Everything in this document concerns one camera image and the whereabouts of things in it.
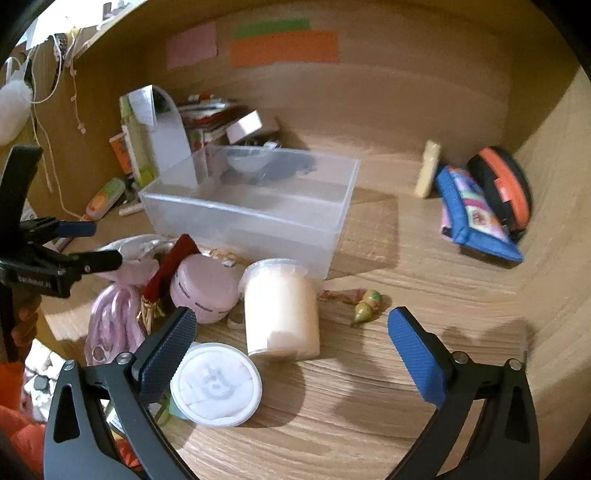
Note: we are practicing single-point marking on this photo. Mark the orange paper note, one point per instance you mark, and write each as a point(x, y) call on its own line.
point(284, 48)

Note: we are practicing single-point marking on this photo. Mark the white carton with paper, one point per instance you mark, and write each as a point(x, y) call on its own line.
point(173, 143)

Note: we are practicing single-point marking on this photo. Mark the white small box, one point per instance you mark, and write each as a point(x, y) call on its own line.
point(244, 127)

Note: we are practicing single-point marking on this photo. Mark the green paper note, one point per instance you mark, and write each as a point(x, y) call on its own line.
point(272, 28)

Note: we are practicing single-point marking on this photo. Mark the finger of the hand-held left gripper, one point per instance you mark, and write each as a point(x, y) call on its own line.
point(97, 262)
point(74, 228)

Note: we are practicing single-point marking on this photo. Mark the person's left hand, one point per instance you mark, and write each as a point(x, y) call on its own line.
point(24, 323)

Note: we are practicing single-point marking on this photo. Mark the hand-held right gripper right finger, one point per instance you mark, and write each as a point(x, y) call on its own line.
point(415, 360)

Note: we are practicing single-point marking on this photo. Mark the pink paper note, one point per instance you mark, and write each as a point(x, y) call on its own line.
point(191, 46)

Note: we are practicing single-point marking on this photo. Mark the red tassel charm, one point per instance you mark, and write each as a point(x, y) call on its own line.
point(174, 262)

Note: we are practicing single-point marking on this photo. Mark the wooden desktop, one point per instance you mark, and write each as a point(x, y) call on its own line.
point(369, 415)

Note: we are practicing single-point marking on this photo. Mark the clear plastic bag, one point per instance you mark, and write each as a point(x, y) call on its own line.
point(134, 244)

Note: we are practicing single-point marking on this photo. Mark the blue pencil case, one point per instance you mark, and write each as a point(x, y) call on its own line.
point(461, 207)

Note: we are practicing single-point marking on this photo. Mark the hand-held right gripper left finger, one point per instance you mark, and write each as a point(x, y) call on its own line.
point(166, 353)

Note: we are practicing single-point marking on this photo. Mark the stack of books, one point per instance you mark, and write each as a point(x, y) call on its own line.
point(207, 115)

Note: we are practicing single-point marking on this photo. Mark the white plush toy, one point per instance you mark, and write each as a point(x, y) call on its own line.
point(13, 106)

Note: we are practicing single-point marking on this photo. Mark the pink pouch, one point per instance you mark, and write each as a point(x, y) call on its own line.
point(447, 221)

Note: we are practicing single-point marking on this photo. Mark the green orange tube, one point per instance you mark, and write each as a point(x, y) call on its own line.
point(105, 198)

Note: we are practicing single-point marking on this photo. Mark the white paper receipt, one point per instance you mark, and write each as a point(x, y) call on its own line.
point(142, 105)

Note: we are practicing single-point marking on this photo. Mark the round pink jar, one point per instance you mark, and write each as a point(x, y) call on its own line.
point(203, 284)

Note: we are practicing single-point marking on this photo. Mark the white small stick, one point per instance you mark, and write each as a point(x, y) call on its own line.
point(130, 211)

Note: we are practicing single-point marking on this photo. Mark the clear plastic storage box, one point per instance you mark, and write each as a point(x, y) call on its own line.
point(258, 217)

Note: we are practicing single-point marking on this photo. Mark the orange small box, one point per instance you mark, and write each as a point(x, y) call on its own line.
point(121, 154)

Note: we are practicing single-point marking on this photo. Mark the black orange round case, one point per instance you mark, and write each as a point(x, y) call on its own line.
point(508, 184)

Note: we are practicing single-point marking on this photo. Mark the cream lotion bottle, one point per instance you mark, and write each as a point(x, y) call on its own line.
point(427, 170)

